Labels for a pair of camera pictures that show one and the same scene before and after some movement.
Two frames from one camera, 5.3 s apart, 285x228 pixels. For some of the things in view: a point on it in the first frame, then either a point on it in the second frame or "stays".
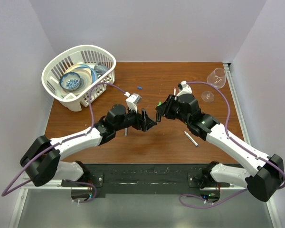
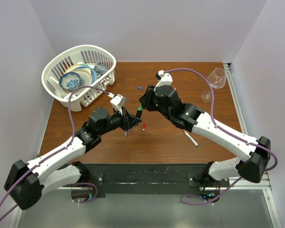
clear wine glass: (216, 78) stays
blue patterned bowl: (70, 81) stays
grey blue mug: (100, 69) stays
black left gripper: (143, 122) to (128, 120)
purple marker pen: (191, 138) stays
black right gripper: (171, 100) to (146, 100)
